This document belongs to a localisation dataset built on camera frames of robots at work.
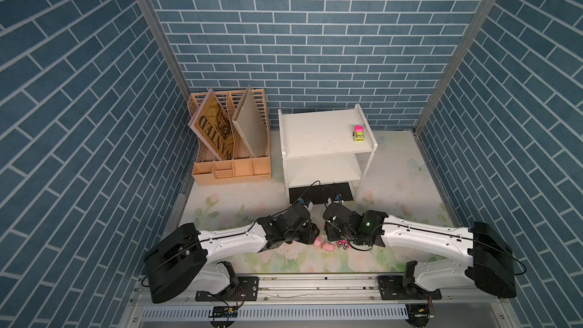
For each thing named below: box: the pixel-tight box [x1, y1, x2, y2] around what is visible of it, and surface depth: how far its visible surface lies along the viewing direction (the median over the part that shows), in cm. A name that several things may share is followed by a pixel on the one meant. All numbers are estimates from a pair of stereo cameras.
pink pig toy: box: [321, 241, 336, 252], surface depth 82 cm
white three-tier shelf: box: [277, 103, 379, 205], surface depth 76 cm
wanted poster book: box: [187, 88, 234, 161], surface depth 95 cm
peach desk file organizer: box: [187, 88, 272, 187], surface depth 100 cm
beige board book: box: [232, 85, 268, 158], surface depth 99 cm
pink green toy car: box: [352, 125, 365, 143], surface depth 71 cm
